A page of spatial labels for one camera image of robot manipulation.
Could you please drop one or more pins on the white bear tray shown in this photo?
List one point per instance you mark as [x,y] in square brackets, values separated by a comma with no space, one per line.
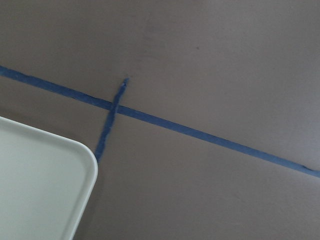
[45,183]

